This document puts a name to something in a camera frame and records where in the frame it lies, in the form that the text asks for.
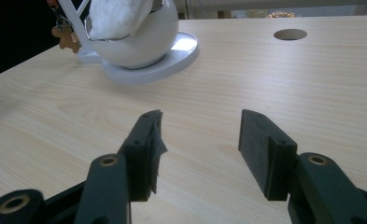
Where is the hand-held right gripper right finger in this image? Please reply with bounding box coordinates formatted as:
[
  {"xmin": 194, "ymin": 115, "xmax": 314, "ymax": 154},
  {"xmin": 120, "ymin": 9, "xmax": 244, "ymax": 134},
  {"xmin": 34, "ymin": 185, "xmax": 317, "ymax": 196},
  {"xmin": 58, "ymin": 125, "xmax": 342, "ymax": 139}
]
[{"xmin": 238, "ymin": 108, "xmax": 299, "ymax": 202}]

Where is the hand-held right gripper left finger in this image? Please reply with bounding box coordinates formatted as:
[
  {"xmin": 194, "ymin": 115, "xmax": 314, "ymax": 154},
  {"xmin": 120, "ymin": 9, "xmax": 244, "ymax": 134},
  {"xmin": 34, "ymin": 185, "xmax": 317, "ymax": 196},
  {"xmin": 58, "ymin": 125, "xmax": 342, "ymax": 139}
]
[{"xmin": 117, "ymin": 109, "xmax": 168, "ymax": 203}]

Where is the white hook stand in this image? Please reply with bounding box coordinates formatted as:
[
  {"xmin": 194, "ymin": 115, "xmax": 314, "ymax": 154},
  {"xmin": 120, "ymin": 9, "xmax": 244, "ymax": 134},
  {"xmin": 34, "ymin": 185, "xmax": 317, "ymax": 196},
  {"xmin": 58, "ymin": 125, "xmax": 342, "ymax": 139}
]
[{"xmin": 57, "ymin": 0, "xmax": 200, "ymax": 86}]

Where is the white bowl silver rim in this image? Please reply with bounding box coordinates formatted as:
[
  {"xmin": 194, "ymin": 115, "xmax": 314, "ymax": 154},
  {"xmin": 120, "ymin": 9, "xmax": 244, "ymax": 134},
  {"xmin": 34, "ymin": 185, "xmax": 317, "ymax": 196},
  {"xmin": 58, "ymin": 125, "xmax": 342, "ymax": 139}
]
[{"xmin": 84, "ymin": 0, "xmax": 180, "ymax": 70}]

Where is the white fluffy plush pouch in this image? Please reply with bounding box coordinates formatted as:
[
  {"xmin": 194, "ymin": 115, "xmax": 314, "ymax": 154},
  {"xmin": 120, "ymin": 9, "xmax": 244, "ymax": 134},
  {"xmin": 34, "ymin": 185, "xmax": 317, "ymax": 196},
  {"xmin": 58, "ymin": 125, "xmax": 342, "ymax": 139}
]
[{"xmin": 87, "ymin": 0, "xmax": 156, "ymax": 41}]

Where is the olive cord keychain brown charm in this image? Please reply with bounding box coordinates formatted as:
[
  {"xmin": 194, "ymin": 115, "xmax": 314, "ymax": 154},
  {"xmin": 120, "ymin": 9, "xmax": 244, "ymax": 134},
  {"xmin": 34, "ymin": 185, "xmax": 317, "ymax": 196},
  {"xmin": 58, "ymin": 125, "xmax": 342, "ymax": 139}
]
[{"xmin": 46, "ymin": 0, "xmax": 83, "ymax": 54}]

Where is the yellow object under shelf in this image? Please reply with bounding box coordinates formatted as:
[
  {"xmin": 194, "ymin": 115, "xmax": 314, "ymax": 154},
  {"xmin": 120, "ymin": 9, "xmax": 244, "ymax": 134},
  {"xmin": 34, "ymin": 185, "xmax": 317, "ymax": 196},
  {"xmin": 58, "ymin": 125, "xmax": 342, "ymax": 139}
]
[{"xmin": 267, "ymin": 11, "xmax": 296, "ymax": 19}]

